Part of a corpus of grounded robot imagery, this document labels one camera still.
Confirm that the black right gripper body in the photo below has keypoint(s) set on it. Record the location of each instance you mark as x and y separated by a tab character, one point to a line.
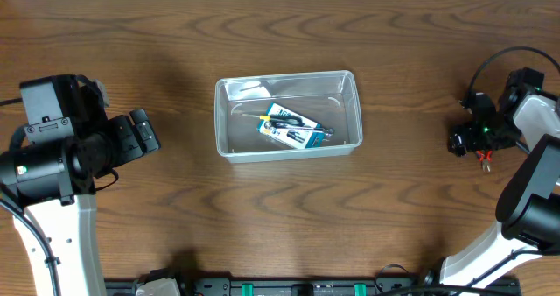
491	134

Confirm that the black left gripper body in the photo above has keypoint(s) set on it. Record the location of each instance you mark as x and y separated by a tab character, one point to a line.
115	144

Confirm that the red handled tool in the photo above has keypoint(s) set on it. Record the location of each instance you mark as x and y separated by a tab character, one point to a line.
485	159

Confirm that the silver ring wrench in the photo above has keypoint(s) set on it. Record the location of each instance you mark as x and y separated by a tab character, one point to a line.
282	126

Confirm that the blue white product box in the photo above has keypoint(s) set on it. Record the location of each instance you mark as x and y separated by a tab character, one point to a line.
294	139

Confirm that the black yellow screwdriver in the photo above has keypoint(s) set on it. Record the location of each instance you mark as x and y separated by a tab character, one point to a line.
290	120

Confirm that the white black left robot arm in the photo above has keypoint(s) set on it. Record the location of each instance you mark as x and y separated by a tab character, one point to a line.
48	177

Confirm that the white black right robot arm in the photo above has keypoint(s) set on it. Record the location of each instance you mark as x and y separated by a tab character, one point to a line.
527	212

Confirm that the clear plastic container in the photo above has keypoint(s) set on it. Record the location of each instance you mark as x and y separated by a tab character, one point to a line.
330	98

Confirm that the black mounting rail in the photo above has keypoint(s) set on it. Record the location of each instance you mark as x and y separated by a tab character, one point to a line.
167	282

